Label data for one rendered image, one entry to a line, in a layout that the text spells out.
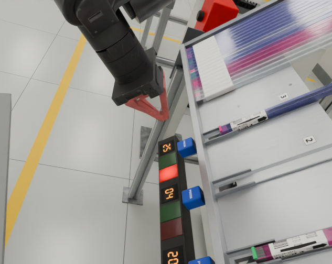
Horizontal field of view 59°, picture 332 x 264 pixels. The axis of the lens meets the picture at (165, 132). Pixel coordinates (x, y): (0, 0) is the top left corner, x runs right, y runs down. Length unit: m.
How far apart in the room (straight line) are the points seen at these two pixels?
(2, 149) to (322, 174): 0.51
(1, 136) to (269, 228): 0.48
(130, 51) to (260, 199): 0.26
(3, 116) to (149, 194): 0.83
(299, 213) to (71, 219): 0.94
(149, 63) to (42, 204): 0.92
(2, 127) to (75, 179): 0.72
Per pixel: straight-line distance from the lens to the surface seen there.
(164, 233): 0.47
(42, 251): 1.15
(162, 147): 0.58
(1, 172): 0.56
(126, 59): 0.40
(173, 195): 0.50
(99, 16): 0.34
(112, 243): 1.18
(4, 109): 0.68
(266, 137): 0.49
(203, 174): 0.45
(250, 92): 0.58
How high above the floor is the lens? 1.03
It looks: 38 degrees down
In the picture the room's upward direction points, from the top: 23 degrees clockwise
